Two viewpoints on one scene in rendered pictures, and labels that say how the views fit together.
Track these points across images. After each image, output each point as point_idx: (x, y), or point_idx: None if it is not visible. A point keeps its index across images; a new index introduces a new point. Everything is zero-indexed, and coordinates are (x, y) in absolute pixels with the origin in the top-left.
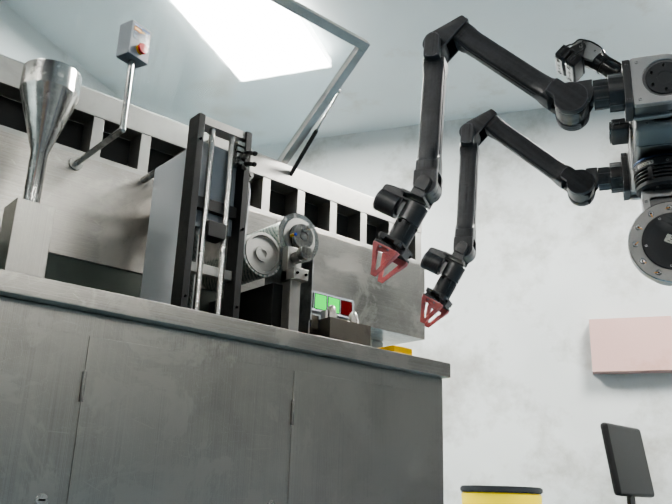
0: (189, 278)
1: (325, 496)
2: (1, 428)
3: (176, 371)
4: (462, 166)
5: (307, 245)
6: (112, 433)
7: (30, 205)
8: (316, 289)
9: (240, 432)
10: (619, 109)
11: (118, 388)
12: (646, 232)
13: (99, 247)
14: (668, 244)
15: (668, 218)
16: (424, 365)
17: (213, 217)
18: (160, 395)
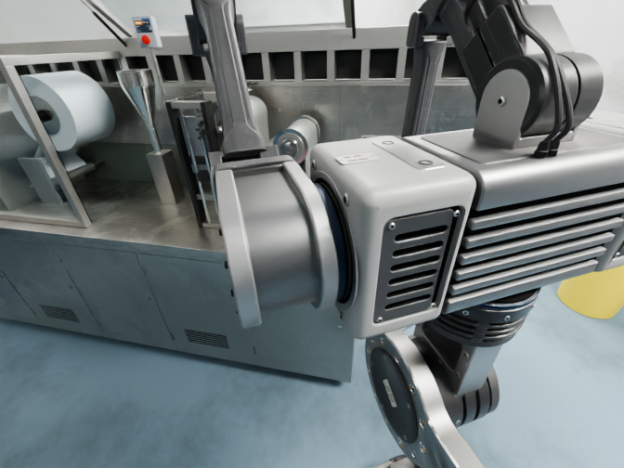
0: (196, 206)
1: (266, 313)
2: (126, 279)
3: (176, 265)
4: (412, 74)
5: (292, 154)
6: (162, 283)
7: (151, 157)
8: (378, 134)
9: (214, 287)
10: None
11: (157, 270)
12: (374, 353)
13: None
14: (385, 388)
15: (391, 369)
16: None
17: (205, 164)
18: (174, 273)
